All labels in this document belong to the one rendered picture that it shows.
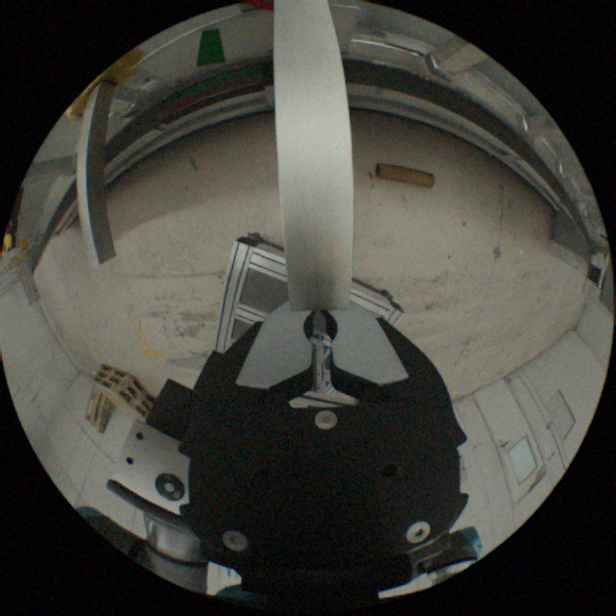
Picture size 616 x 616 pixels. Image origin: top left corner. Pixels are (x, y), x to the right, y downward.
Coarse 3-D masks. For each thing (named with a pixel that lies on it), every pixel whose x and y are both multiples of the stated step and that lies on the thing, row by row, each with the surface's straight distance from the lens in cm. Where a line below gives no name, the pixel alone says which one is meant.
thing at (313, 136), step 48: (288, 0) 17; (288, 48) 12; (336, 48) 12; (288, 96) 9; (336, 96) 9; (288, 144) 8; (336, 144) 8; (288, 192) 8; (336, 192) 8; (288, 240) 8; (336, 240) 8; (288, 288) 9; (336, 288) 9
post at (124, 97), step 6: (120, 90) 43; (126, 90) 44; (132, 90) 44; (78, 96) 39; (114, 96) 41; (120, 96) 42; (126, 96) 43; (132, 96) 44; (114, 102) 42; (120, 102) 42; (126, 102) 42; (132, 102) 43; (114, 108) 43; (120, 108) 44; (126, 108) 44
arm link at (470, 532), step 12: (468, 528) 63; (456, 540) 61; (468, 540) 60; (480, 540) 61; (444, 552) 60; (456, 552) 59; (468, 552) 60; (480, 552) 62; (432, 564) 61; (444, 564) 58; (456, 564) 58; (468, 564) 59; (432, 576) 61; (444, 576) 59
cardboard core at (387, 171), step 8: (376, 168) 100; (384, 168) 94; (392, 168) 96; (400, 168) 98; (408, 168) 101; (376, 176) 99; (384, 176) 95; (392, 176) 96; (400, 176) 97; (408, 176) 99; (416, 176) 101; (424, 176) 104; (432, 176) 107; (416, 184) 105; (424, 184) 105; (432, 184) 107
